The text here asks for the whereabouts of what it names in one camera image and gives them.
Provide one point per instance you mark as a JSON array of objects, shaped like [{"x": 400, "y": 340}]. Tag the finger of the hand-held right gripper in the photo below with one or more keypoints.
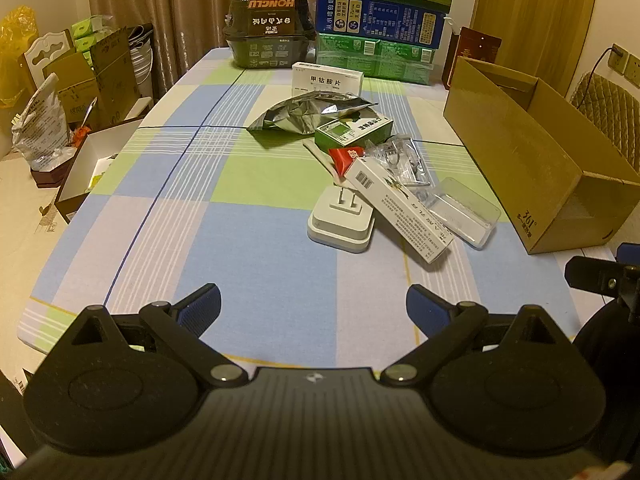
[
  {"x": 590, "y": 272},
  {"x": 629, "y": 251}
]

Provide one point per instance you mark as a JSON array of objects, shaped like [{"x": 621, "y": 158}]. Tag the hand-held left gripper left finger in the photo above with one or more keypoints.
[{"x": 205, "y": 306}]

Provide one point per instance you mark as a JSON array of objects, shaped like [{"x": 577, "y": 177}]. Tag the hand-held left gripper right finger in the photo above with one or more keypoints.
[{"x": 424, "y": 310}]

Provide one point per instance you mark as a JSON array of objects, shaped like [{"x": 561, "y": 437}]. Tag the long white medicine box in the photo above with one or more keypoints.
[{"x": 400, "y": 210}]

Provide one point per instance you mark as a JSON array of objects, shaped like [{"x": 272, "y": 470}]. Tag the clear plastic blister tray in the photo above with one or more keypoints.
[{"x": 465, "y": 210}]

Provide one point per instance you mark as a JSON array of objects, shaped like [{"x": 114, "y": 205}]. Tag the white power adapter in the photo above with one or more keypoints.
[{"x": 335, "y": 230}]

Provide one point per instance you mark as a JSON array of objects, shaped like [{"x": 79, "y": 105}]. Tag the clear bag with metal rack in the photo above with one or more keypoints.
[{"x": 400, "y": 160}]

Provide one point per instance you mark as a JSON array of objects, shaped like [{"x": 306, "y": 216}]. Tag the red snack packet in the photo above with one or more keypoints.
[{"x": 342, "y": 159}]

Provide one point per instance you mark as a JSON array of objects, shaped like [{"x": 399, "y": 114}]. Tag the silver foil bag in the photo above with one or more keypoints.
[{"x": 295, "y": 115}]

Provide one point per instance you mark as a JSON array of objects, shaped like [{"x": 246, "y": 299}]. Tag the checkered cloth covered desktop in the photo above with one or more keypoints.
[{"x": 200, "y": 240}]

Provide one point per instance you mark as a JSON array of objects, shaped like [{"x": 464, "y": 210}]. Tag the quilted chair back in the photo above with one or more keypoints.
[{"x": 610, "y": 105}]

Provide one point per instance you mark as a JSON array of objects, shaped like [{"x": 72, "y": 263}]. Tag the open white lined box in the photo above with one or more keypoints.
[{"x": 95, "y": 160}]

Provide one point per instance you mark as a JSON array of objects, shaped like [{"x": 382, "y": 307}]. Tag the white plastic strip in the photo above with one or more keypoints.
[{"x": 317, "y": 152}]

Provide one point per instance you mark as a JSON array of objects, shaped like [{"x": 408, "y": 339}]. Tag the green and white medicine box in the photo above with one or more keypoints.
[{"x": 350, "y": 132}]

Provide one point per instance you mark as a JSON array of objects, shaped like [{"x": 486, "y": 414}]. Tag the dark red box base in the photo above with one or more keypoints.
[{"x": 50, "y": 177}]

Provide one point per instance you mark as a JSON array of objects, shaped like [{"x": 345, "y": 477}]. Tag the white plastic bag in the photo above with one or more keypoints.
[{"x": 42, "y": 125}]

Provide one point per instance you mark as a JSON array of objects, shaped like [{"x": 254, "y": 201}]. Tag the stacked white buckets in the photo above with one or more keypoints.
[{"x": 141, "y": 67}]

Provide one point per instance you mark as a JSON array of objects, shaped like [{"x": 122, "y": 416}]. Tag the tall brown cardboard box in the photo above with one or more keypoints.
[{"x": 117, "y": 75}]

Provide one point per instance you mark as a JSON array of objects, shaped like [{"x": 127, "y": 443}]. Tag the green shrink-wrapped carton pack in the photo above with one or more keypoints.
[
  {"x": 407, "y": 62},
  {"x": 350, "y": 55}
]

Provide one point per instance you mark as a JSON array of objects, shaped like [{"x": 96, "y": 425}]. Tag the white medicine box green stripe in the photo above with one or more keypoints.
[{"x": 325, "y": 80}]

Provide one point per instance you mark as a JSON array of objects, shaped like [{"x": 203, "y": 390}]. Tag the yellow wooden door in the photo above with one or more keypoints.
[{"x": 535, "y": 15}]

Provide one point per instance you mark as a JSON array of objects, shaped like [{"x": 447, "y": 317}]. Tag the dark red gift box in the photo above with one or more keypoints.
[{"x": 475, "y": 45}]

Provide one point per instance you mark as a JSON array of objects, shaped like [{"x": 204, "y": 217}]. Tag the dark green lidded food box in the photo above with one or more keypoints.
[{"x": 270, "y": 30}]

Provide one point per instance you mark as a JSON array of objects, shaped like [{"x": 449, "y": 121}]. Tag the blue milk carton box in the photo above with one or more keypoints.
[{"x": 380, "y": 20}]

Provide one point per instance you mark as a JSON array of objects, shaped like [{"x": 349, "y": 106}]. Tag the green tissue packs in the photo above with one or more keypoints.
[{"x": 87, "y": 30}]

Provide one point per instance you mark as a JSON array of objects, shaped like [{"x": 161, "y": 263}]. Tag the white carved chair back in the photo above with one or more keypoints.
[{"x": 47, "y": 47}]

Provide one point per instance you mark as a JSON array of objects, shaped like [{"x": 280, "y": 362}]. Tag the yellow plastic bag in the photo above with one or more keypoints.
[{"x": 15, "y": 35}]

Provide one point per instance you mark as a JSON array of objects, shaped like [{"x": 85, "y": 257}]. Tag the wall socket with charger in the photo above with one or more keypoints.
[{"x": 627, "y": 62}]

